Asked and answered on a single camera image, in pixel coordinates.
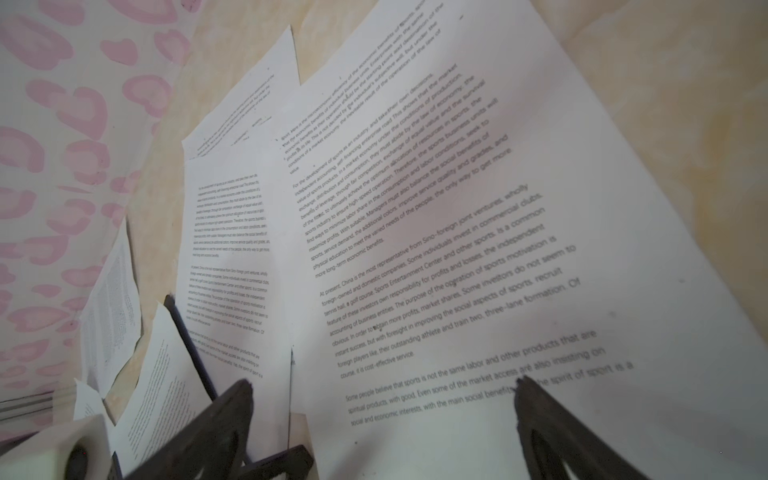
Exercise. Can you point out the back left paper sheet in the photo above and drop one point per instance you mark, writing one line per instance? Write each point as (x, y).
(111, 322)

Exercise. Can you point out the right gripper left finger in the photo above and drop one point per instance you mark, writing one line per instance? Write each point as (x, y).
(212, 446)

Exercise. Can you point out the printed paper sheet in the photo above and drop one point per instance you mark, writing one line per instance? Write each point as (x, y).
(168, 396)
(227, 290)
(456, 210)

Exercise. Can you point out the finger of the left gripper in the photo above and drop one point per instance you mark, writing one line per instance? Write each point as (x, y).
(294, 463)

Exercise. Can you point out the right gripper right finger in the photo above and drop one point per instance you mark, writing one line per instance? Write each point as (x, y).
(556, 445)

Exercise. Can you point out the centre right paper sheet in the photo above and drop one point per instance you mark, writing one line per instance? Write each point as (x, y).
(250, 103)

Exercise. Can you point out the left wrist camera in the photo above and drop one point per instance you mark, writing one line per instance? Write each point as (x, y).
(74, 450)

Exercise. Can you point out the blue folder black inside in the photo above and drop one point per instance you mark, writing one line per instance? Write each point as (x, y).
(170, 304)

